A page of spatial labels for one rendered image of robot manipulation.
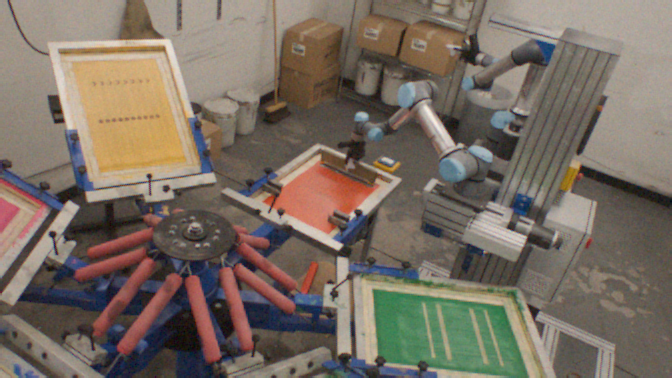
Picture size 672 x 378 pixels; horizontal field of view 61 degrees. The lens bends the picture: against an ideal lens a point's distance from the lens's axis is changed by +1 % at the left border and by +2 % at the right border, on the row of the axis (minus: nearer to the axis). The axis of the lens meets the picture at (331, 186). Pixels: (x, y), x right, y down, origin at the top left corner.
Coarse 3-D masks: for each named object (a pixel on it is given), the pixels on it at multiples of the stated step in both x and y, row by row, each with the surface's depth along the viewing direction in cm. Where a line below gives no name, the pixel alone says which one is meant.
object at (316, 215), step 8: (360, 184) 321; (376, 184) 324; (368, 192) 315; (320, 200) 301; (352, 200) 306; (360, 200) 307; (312, 208) 294; (320, 208) 295; (328, 208) 296; (336, 208) 297; (344, 208) 299; (352, 208) 300; (296, 216) 286; (304, 216) 287; (312, 216) 288; (320, 216) 289; (328, 216) 290; (312, 224) 282; (320, 224) 283; (328, 224) 285; (328, 232) 279
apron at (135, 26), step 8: (128, 0) 388; (136, 0) 394; (128, 8) 391; (136, 8) 397; (144, 8) 404; (128, 16) 393; (136, 16) 400; (144, 16) 406; (128, 24) 395; (136, 24) 403; (144, 24) 409; (128, 32) 398; (136, 32) 406; (144, 32) 410; (152, 32) 419; (120, 40) 395
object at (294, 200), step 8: (320, 160) 336; (312, 168) 327; (320, 168) 328; (304, 176) 319; (288, 184) 309; (296, 184) 311; (288, 192) 303; (296, 192) 304; (304, 192) 305; (264, 200) 293; (272, 200) 294; (280, 200) 295; (288, 200) 297; (296, 200) 298; (304, 200) 299; (312, 200) 300; (288, 208) 291; (296, 208) 292; (304, 208) 293
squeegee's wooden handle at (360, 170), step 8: (328, 152) 326; (328, 160) 328; (336, 160) 325; (344, 160) 322; (344, 168) 325; (352, 168) 322; (360, 168) 319; (368, 168) 318; (360, 176) 321; (368, 176) 318
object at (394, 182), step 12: (300, 156) 329; (312, 156) 338; (288, 168) 316; (372, 168) 330; (276, 180) 308; (384, 180) 328; (396, 180) 324; (384, 192) 311; (264, 204) 284; (372, 204) 299; (312, 228) 273
